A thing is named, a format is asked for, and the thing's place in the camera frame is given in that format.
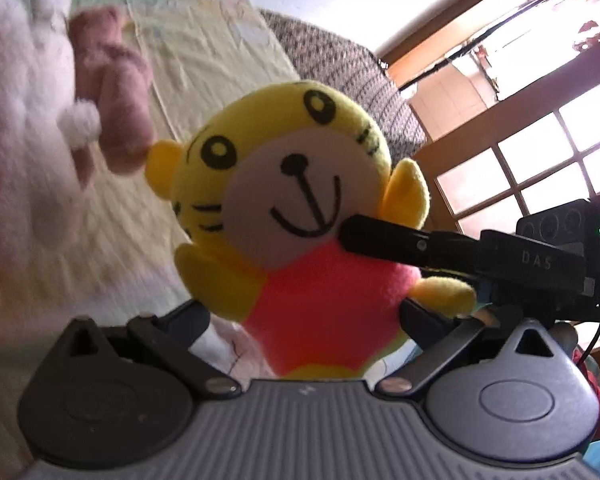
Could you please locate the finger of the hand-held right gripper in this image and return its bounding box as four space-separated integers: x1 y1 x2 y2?
339 214 482 281

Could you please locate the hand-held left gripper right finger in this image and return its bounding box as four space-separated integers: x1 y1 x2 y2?
375 297 561 401

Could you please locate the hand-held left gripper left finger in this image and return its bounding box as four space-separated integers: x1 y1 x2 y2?
65 299 242 402

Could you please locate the yellow tiger plush toy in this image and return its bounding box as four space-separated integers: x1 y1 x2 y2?
145 80 477 380

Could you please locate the pink plush bear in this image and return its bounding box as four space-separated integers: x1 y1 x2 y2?
69 5 157 177

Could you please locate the white plush rabbit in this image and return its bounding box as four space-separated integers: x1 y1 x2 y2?
0 0 103 261

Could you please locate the wooden framed window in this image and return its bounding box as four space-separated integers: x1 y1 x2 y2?
375 0 600 241

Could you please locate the grey patterned blanket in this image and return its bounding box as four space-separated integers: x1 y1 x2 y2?
257 7 428 161

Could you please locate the black rod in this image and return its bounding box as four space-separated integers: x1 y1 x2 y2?
377 7 536 92

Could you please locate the light green yellow bedsheet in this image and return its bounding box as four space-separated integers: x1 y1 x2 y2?
0 0 311 361

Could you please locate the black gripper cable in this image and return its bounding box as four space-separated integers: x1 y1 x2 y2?
576 319 600 367

